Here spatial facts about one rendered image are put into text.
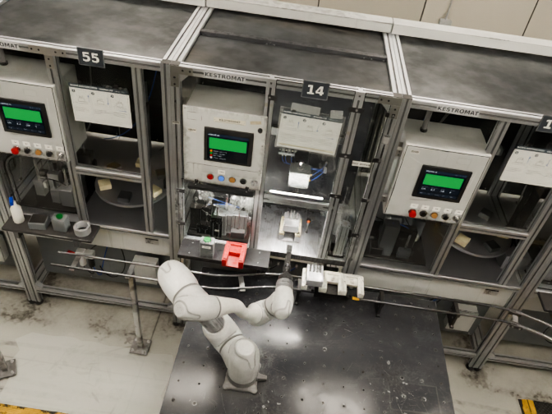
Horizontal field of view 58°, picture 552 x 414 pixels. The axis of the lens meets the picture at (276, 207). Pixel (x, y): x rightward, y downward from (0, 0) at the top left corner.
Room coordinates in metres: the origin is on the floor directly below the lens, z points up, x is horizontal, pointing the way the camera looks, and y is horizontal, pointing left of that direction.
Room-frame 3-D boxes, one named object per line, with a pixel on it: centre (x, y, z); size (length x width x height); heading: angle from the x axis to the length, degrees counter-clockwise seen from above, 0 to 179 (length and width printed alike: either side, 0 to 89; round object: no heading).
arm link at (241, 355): (1.39, 0.06, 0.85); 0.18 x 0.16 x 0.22; 42
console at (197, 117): (2.22, 0.31, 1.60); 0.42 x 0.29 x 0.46; 89
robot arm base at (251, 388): (1.38, 0.03, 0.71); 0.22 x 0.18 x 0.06; 89
